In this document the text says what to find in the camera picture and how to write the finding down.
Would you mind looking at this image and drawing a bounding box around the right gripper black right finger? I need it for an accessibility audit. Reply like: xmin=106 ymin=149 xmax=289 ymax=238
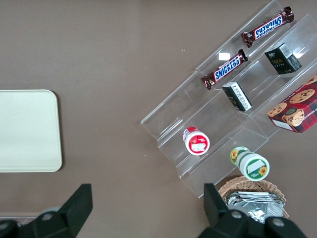
xmin=198 ymin=182 xmax=307 ymax=238

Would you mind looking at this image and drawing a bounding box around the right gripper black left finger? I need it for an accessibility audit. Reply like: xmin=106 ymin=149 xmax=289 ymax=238
xmin=0 ymin=183 xmax=94 ymax=238

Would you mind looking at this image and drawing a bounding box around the light wicker basket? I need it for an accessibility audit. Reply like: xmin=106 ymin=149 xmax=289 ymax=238
xmin=217 ymin=175 xmax=290 ymax=220

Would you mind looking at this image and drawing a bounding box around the cream rectangular plastic tray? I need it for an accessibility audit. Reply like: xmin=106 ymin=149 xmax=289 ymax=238
xmin=0 ymin=89 xmax=63 ymax=173

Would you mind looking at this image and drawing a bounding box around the stack of foil trays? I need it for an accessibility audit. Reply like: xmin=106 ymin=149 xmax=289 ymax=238
xmin=225 ymin=190 xmax=286 ymax=224

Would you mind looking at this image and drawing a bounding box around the green sunflower yogurt cup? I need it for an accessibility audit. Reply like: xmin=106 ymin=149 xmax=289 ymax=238
xmin=229 ymin=146 xmax=270 ymax=182

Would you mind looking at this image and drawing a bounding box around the red strawberry yogurt cup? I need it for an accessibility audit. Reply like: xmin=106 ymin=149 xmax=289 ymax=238
xmin=182 ymin=126 xmax=211 ymax=157

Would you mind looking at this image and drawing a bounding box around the clear acrylic stepped stand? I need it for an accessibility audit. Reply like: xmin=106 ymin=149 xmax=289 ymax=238
xmin=140 ymin=0 xmax=317 ymax=199

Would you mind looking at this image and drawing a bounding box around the small black carton box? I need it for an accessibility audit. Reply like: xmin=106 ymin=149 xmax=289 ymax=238
xmin=264 ymin=42 xmax=302 ymax=75
xmin=221 ymin=81 xmax=254 ymax=113

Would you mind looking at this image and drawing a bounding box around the red tartan cookie box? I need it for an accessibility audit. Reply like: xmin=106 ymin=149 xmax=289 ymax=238
xmin=266 ymin=74 xmax=317 ymax=134

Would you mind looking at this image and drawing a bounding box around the Snickers chocolate bar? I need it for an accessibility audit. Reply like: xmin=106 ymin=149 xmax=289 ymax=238
xmin=200 ymin=49 xmax=249 ymax=91
xmin=241 ymin=6 xmax=295 ymax=49

